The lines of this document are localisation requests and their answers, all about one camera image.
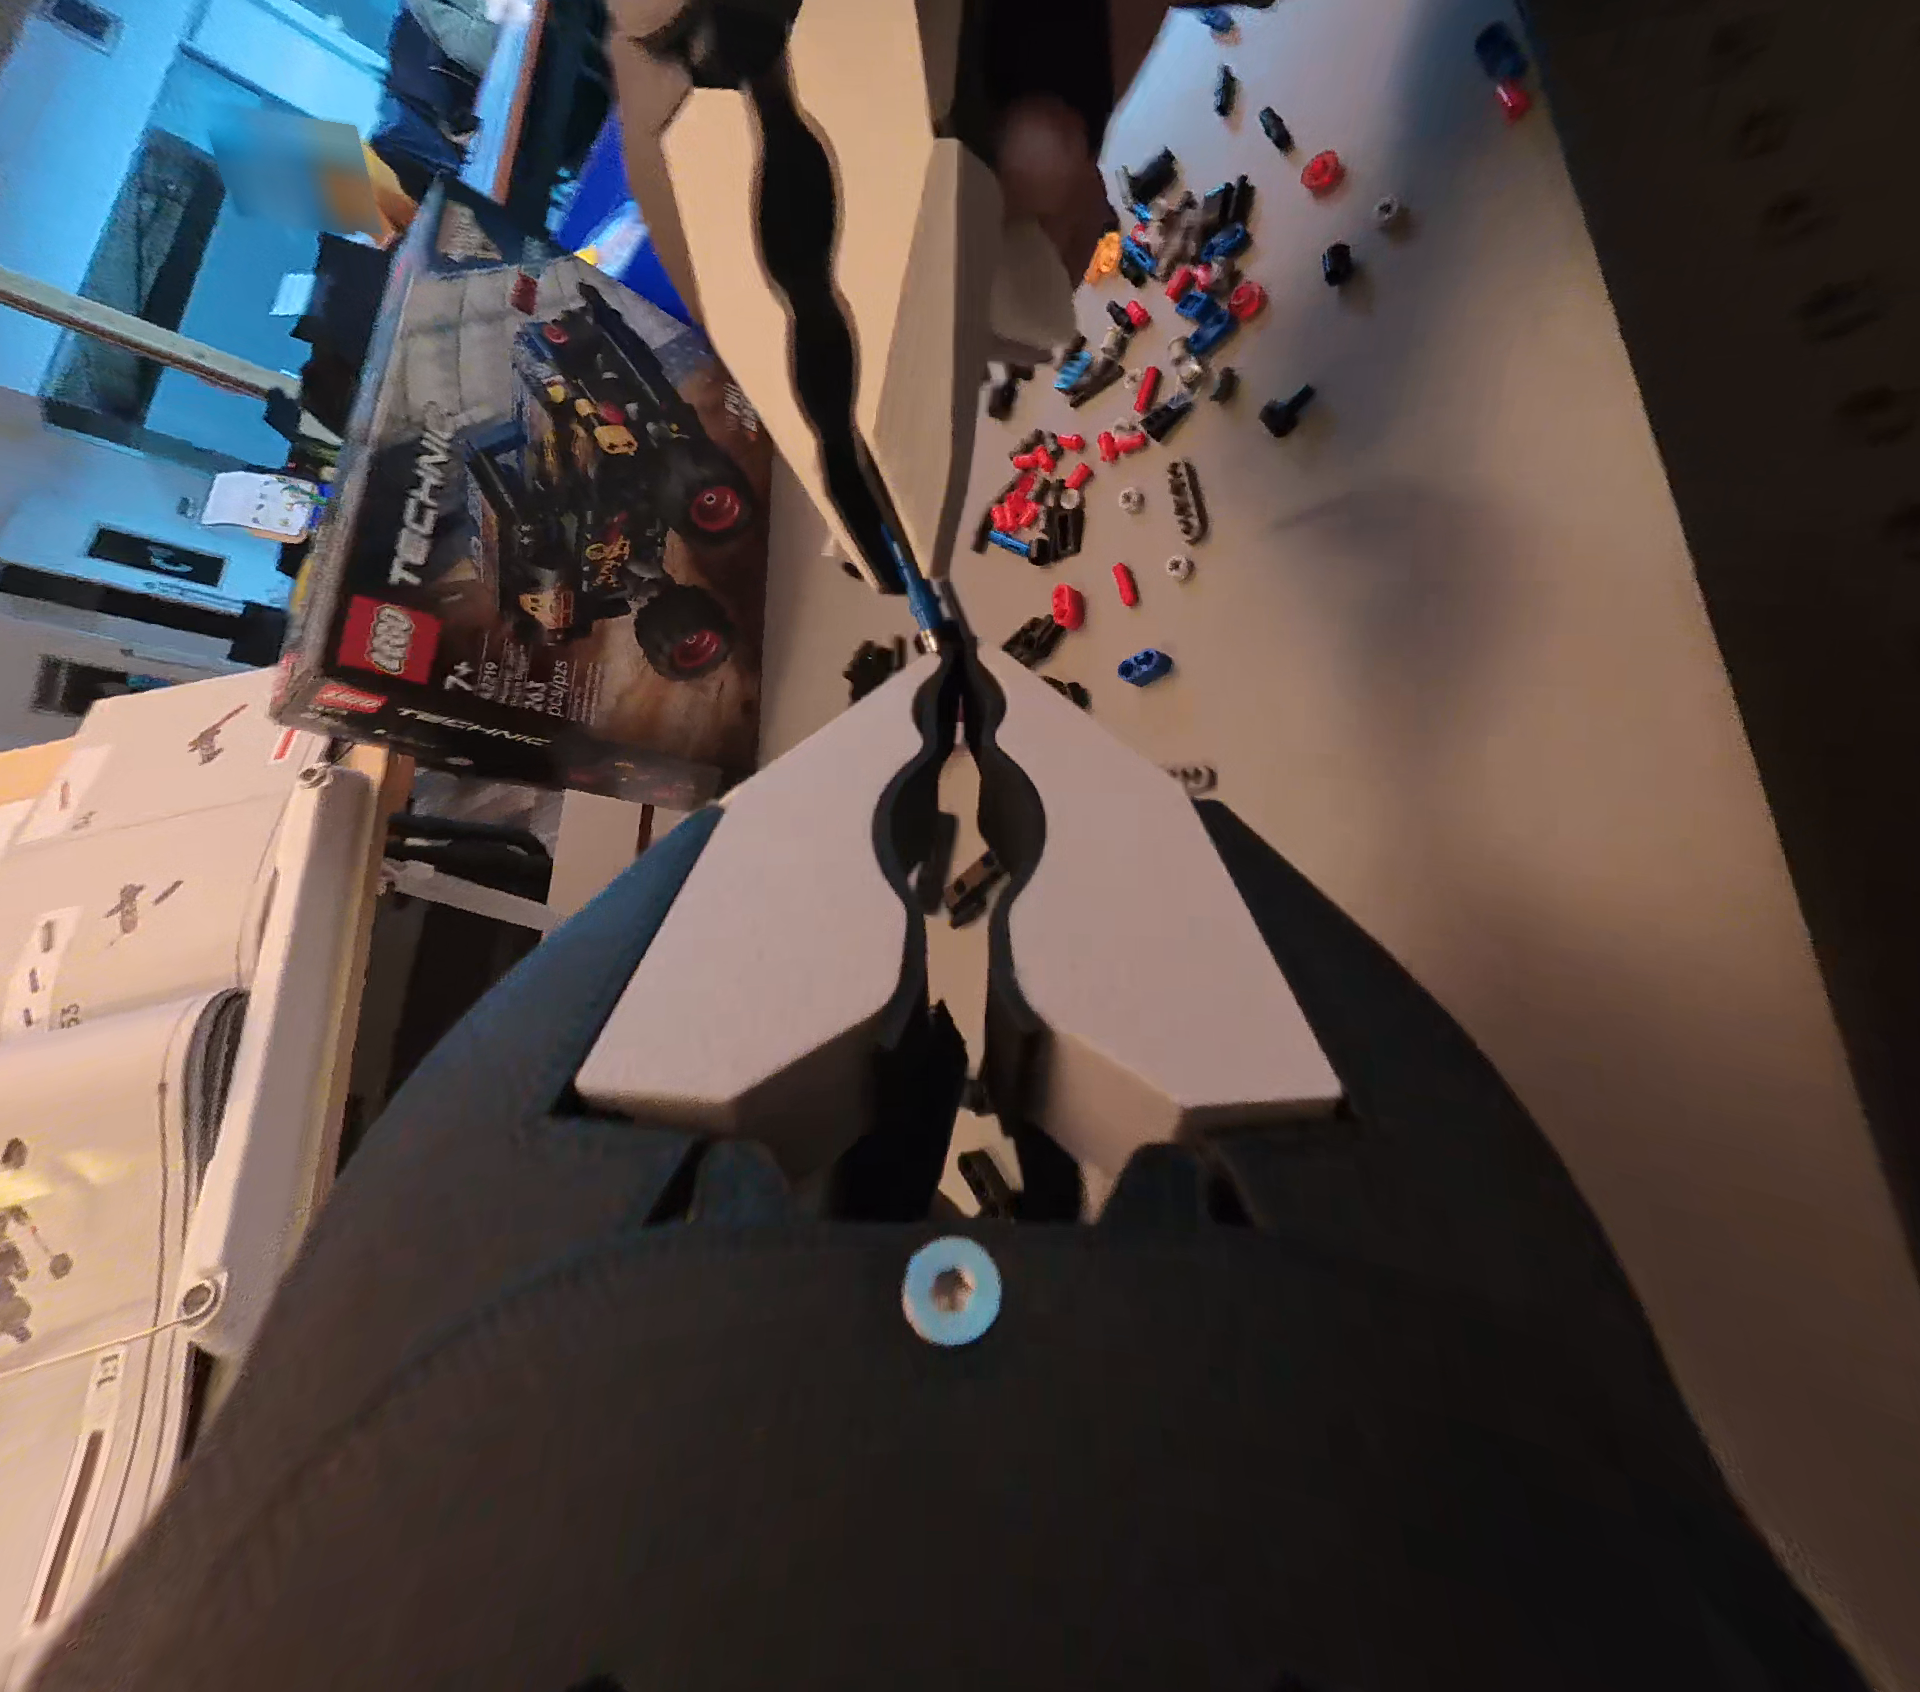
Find small toy connectors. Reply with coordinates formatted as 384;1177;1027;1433
965;3;1539;711

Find blue storage bin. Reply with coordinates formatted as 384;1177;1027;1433
561;108;670;275

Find grey desk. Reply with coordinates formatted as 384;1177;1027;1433
749;0;1895;1650

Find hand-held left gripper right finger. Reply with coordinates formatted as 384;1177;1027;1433
959;653;1347;1218

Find blue toy pin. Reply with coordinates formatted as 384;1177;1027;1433
875;521;958;661

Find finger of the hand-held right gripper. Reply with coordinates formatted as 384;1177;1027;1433
656;63;905;600
783;0;1008;584

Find scattered black toy beams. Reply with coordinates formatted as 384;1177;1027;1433
844;633;1010;925

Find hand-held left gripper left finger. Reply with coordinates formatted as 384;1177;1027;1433
573;656;969;1218

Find dark toy set box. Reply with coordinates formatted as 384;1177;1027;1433
270;175;773;812

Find building instruction booklet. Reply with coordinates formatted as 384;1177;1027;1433
0;672;323;1664

